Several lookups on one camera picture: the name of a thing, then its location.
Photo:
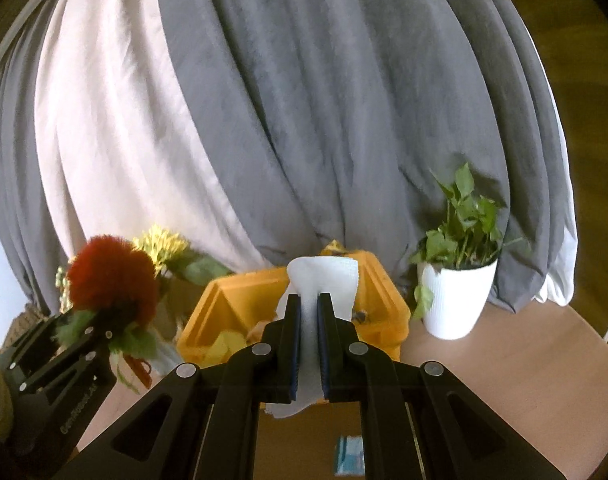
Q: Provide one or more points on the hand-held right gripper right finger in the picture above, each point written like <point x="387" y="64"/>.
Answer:
<point x="325" y="340"/>

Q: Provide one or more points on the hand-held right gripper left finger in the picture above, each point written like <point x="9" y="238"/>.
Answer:
<point x="295" y="340"/>

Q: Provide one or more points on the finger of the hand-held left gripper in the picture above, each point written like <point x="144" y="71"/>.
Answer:
<point x="86" y="342"/>
<point x="38" y="337"/>

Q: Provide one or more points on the white sock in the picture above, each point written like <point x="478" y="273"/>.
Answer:
<point x="324" y="275"/>

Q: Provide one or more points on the yellow plastic crate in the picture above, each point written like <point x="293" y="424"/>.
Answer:
<point x="384" y="310"/>

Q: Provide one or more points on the red and green plush toy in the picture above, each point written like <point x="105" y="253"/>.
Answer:
<point x="108" y="270"/>

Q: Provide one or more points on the brown patterned cushion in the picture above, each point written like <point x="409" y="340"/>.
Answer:
<point x="31" y="317"/>

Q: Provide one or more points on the blue tissue pack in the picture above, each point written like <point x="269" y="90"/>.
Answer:
<point x="349" y="455"/>

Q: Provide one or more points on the sunflower bouquet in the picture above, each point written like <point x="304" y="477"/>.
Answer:
<point x="158" y="245"/>

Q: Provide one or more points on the white plant pot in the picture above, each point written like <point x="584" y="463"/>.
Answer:
<point x="454" y="305"/>

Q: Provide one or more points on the grey curtain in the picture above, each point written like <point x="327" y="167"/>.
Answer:
<point x="13" y="185"/>
<point x="334" y="110"/>

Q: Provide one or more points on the green leafy plant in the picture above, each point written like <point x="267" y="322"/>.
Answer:
<point x="464" y="220"/>

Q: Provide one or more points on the beige curtain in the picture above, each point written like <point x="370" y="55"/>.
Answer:
<point x="108" y="135"/>

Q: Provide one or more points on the white sheer curtain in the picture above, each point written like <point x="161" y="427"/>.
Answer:
<point x="564" y="260"/>

